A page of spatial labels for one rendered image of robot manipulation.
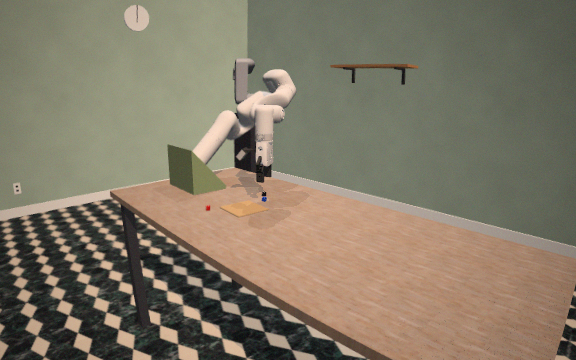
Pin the orange flat mat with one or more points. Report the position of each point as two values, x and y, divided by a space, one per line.
244 208

